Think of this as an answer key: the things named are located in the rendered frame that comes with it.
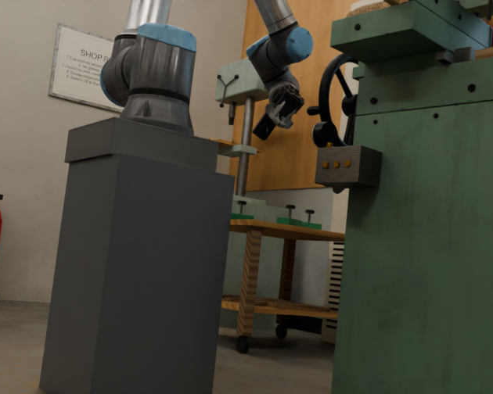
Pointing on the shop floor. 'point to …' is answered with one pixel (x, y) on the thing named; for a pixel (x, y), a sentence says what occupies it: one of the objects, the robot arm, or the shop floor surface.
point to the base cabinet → (428, 256)
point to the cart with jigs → (238, 221)
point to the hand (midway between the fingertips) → (277, 124)
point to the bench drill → (268, 251)
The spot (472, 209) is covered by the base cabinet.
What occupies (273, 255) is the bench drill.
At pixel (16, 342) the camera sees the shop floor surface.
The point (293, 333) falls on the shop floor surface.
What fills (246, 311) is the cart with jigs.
